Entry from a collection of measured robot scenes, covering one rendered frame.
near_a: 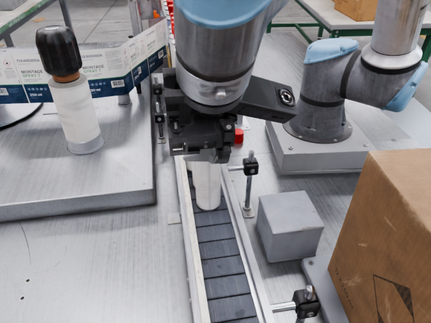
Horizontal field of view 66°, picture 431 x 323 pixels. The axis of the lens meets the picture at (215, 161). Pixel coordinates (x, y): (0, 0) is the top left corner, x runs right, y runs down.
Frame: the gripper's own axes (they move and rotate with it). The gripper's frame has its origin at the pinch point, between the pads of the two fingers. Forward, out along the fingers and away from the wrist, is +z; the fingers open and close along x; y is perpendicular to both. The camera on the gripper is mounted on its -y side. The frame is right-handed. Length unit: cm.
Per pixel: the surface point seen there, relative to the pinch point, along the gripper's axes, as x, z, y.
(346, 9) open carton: -146, 111, -117
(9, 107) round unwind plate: -39, 44, 55
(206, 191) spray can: 1.9, 13.7, 0.8
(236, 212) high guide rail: 8.1, 7.3, -3.3
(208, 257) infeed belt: 14.4, 13.2, 2.0
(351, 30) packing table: -127, 110, -115
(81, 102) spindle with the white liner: -23.7, 19.5, 26.8
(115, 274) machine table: 15.0, 18.9, 19.4
